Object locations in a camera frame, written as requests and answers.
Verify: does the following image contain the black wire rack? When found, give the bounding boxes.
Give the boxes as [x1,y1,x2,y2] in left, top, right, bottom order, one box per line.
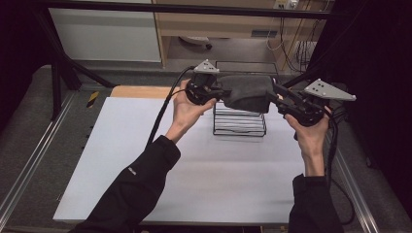
[212,60,282,138]

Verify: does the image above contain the wooden table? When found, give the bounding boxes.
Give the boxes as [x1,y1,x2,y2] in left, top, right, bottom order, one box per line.
[110,84,285,104]

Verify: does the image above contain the yellow black tape strip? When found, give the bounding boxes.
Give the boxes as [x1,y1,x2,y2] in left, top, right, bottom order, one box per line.
[86,90,100,109]

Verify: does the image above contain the grey chair base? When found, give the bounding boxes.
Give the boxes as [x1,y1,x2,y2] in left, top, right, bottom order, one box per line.
[178,35,214,50]

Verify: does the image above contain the hanging desk cables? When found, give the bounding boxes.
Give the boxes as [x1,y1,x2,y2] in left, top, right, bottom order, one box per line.
[265,0,331,74]

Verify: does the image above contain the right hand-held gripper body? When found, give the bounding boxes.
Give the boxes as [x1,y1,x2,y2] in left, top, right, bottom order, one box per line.
[279,78,358,127]

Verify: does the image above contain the aluminium rail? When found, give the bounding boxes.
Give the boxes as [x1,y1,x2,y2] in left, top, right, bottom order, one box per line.
[326,135,381,233]
[0,91,78,221]

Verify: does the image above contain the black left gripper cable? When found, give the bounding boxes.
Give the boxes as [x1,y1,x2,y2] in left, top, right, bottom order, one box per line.
[145,65,197,148]

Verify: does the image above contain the dark grey cloth bag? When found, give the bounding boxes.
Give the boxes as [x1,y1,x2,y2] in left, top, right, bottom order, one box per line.
[216,74,275,115]

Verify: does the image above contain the white board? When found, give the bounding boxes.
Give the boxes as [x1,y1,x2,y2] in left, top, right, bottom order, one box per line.
[52,96,328,226]

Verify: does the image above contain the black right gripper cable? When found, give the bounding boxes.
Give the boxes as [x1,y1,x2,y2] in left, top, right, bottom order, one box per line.
[325,108,356,226]

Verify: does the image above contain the person's left hand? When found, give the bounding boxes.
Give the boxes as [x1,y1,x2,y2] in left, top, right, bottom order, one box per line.
[165,79,218,144]

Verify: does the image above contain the white cabinet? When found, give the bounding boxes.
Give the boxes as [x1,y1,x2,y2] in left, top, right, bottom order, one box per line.
[48,7,162,63]

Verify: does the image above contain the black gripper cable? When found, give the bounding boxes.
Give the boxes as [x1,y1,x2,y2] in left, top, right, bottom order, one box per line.
[145,65,197,148]
[325,108,356,226]

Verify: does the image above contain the light wooden desk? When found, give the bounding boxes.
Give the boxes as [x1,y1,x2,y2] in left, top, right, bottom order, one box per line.
[151,0,326,68]

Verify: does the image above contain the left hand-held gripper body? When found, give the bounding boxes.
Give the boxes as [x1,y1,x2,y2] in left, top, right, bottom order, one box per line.
[186,58,225,106]

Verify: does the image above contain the person's right hand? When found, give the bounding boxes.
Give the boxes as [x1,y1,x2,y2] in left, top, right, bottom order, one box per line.
[284,106,333,160]

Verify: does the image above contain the white power strip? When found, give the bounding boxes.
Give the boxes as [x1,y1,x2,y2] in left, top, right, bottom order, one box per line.
[273,0,299,10]

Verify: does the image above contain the black metal frame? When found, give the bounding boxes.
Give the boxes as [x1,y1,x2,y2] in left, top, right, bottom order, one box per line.
[31,1,336,128]

